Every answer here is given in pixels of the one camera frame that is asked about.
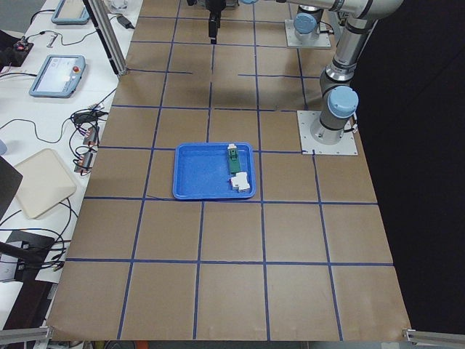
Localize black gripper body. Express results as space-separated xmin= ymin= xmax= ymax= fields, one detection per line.
xmin=187 ymin=0 xmax=239 ymax=12

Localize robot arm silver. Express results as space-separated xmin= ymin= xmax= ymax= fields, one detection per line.
xmin=294 ymin=0 xmax=402 ymax=146
xmin=293 ymin=5 xmax=333 ymax=39

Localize black power adapter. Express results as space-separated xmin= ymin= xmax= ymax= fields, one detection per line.
xmin=117 ymin=15 xmax=134 ymax=29

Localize blue teach pendant far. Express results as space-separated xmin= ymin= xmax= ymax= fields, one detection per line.
xmin=51 ymin=0 xmax=89 ymax=25

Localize blue teach pendant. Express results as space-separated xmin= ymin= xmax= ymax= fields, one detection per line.
xmin=29 ymin=55 xmax=86 ymax=98
xmin=51 ymin=0 xmax=89 ymax=25

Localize green terminal block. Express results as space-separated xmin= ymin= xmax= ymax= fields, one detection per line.
xmin=227 ymin=143 xmax=240 ymax=175

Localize blue plastic tray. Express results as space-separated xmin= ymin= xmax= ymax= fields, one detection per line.
xmin=172 ymin=142 xmax=256 ymax=200

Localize white circuit breaker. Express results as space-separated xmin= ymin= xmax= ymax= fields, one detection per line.
xmin=230 ymin=172 xmax=251 ymax=193

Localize blue teach pendant near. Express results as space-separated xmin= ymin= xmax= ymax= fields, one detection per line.
xmin=29 ymin=55 xmax=86 ymax=98

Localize beige plastic tray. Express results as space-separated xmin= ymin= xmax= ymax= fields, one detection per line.
xmin=15 ymin=148 xmax=77 ymax=219

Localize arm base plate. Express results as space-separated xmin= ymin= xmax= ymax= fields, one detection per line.
xmin=284 ymin=20 xmax=331 ymax=49
xmin=297 ymin=111 xmax=358 ymax=156

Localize aluminium frame post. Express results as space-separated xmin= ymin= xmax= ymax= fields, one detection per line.
xmin=83 ymin=0 xmax=127 ymax=76

